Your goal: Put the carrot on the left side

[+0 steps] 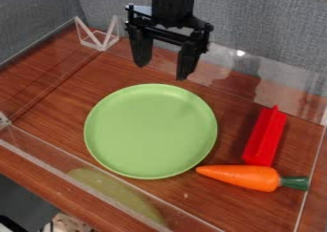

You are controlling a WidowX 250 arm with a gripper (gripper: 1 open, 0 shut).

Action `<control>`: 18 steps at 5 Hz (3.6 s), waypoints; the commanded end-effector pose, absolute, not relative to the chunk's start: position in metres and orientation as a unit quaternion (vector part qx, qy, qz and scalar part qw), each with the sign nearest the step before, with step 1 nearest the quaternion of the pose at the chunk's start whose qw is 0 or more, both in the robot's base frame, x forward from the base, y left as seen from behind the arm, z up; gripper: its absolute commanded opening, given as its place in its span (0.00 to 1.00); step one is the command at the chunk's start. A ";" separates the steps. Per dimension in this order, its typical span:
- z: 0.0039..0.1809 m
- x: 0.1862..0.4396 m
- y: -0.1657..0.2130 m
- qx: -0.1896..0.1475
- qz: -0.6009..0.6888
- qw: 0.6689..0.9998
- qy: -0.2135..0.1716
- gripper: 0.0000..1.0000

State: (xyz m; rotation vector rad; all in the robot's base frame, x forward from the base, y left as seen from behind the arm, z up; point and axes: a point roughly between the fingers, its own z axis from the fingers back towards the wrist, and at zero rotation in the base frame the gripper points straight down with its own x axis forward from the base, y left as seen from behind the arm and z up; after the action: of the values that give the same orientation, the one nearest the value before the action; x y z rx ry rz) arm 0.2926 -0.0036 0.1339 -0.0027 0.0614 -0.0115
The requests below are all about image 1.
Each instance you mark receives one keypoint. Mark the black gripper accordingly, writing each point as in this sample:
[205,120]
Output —
[177,28]

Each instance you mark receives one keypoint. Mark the orange toy carrot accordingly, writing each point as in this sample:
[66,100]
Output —
[259,178]

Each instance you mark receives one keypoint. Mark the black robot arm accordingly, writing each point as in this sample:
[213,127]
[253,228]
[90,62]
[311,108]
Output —
[180,6]

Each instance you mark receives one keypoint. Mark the green round plate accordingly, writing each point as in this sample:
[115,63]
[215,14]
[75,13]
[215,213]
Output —
[150,131]

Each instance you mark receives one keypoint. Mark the red plastic block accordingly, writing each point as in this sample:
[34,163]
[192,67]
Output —
[263,142]

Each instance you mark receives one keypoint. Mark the clear acrylic corner bracket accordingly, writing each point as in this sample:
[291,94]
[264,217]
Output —
[98,40]

